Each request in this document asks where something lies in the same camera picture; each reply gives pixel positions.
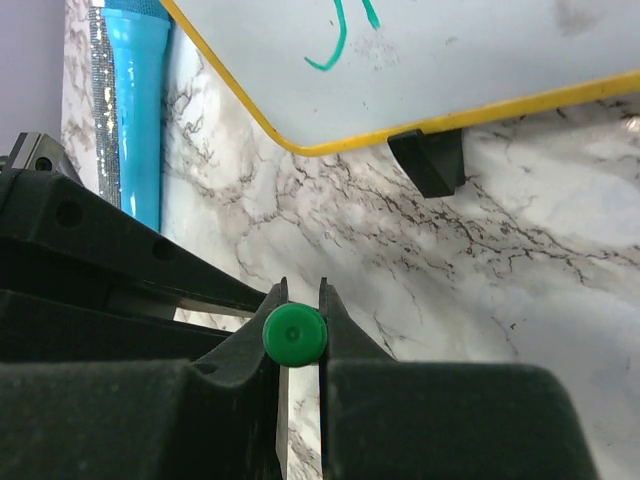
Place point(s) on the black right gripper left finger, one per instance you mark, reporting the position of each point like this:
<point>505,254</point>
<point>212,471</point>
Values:
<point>221,416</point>

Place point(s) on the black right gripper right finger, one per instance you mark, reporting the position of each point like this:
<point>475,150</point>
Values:
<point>387,419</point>

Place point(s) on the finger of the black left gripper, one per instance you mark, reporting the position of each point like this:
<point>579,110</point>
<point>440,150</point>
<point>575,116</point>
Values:
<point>34,329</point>
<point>62,242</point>

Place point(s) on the white whiteboard marker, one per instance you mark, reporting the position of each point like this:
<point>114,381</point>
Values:
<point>294,335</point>

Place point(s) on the yellow framed whiteboard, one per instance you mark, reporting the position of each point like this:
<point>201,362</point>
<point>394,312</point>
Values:
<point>323,77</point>

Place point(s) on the blue toy microphone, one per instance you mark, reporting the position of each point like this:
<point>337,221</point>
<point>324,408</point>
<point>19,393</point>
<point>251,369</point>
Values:
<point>138,33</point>

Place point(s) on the wire whiteboard stand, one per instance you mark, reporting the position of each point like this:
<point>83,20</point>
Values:
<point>433,162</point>

